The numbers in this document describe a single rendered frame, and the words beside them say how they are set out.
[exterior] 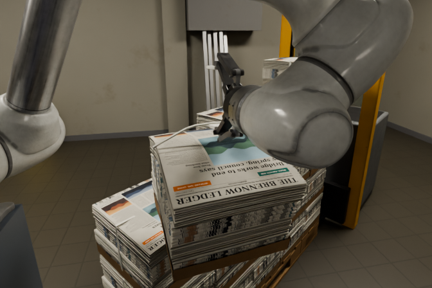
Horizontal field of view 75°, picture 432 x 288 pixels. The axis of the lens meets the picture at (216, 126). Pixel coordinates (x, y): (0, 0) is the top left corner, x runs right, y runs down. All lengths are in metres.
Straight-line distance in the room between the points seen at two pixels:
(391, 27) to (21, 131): 0.80
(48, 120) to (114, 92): 3.33
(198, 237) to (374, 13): 0.49
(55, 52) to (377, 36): 0.65
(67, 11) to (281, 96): 0.53
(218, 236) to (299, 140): 0.36
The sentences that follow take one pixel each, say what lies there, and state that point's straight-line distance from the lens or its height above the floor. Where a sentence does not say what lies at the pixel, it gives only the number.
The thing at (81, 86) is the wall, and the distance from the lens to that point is 4.23.
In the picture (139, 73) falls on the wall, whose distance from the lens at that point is 4.09.
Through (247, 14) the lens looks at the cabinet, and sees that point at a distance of 3.90.
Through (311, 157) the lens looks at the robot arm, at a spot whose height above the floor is 1.31.
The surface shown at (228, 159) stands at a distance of 0.64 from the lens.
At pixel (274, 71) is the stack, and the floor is 1.22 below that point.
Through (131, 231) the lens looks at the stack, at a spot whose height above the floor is 0.83.
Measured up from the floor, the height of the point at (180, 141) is 1.18.
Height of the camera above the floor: 1.44
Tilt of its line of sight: 18 degrees down
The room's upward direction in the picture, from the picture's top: straight up
